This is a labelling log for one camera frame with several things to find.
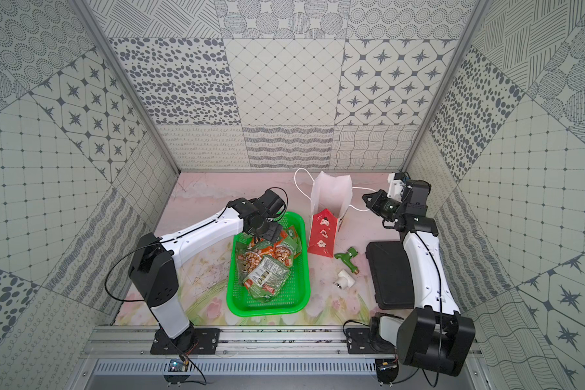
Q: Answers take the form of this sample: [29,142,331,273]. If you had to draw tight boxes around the black plastic tool case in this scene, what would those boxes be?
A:
[366,241,414,310]

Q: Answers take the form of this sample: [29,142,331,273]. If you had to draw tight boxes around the white pipe elbow fitting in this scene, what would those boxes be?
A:
[335,270,355,289]

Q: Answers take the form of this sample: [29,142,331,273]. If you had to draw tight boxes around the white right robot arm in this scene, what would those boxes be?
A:
[362,172,475,376]

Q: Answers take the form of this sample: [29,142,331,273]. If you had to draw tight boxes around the red orange condiment packet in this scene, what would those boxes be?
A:
[235,240,296,275]

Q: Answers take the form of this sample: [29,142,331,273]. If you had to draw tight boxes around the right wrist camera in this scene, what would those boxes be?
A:
[388,172,406,202]

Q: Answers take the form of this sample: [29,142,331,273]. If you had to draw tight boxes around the green plastic faucet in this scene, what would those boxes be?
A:
[334,246,359,275]

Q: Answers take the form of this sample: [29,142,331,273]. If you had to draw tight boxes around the green red condiment packet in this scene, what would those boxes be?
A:
[274,226,302,267]

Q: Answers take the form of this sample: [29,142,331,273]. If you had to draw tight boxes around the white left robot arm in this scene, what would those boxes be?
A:
[128,188,287,341]

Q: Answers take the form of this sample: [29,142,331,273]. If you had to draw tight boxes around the small green circuit board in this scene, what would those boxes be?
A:
[167,359,189,373]

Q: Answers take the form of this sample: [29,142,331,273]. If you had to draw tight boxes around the aluminium mounting rail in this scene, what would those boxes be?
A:
[82,323,396,359]

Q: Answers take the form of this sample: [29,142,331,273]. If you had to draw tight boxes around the white and red paper bag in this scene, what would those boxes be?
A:
[293,167,375,258]

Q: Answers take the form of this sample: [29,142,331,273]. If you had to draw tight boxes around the green white condiment packet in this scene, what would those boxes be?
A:
[242,255,291,302]

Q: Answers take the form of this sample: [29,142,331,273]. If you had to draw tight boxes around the green plastic basket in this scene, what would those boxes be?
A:
[227,212,310,317]

